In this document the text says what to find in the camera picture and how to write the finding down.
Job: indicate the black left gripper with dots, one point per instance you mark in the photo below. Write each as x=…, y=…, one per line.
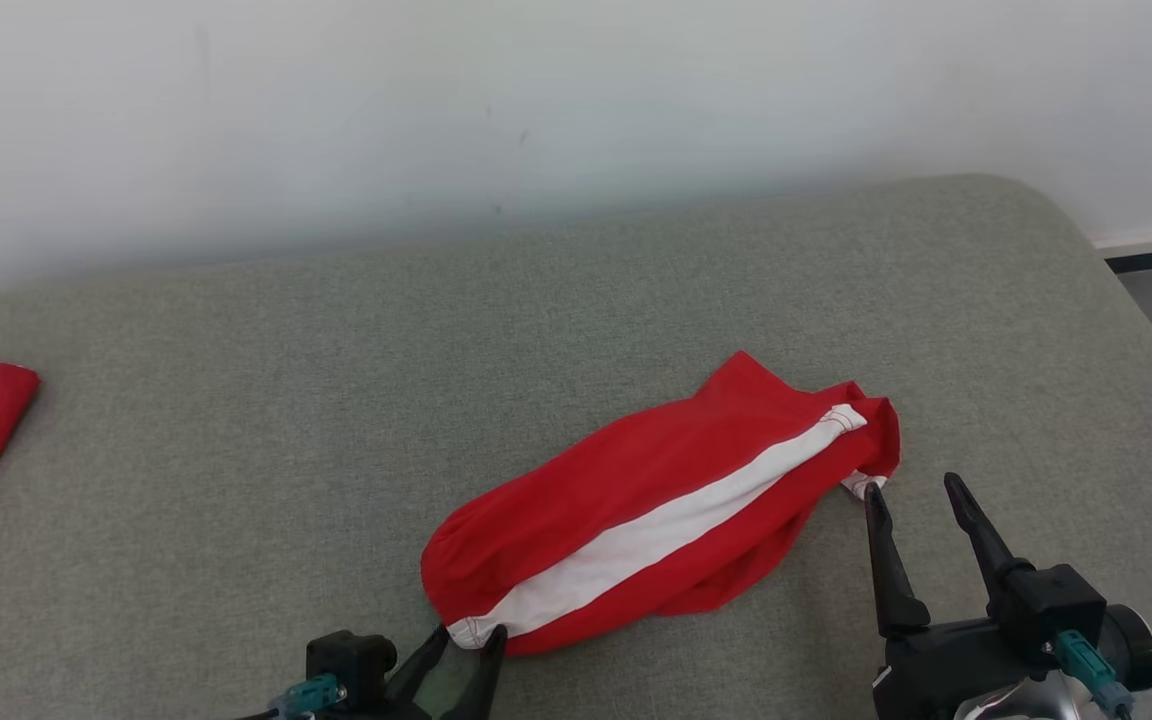
x=386, y=712

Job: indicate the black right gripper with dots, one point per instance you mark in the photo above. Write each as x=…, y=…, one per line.
x=936, y=670

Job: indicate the red shorts with white stripe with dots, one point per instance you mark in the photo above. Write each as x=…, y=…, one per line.
x=616, y=490

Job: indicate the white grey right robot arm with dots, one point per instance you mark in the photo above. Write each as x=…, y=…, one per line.
x=1131, y=645

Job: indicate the grey fabric sofa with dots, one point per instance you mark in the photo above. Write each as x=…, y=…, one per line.
x=336, y=420

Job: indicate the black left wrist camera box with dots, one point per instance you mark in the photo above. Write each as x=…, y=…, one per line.
x=348, y=660

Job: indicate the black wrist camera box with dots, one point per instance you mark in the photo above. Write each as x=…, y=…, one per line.
x=1051, y=605
x=348, y=660

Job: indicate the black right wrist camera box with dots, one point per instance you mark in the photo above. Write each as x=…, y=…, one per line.
x=1051, y=605

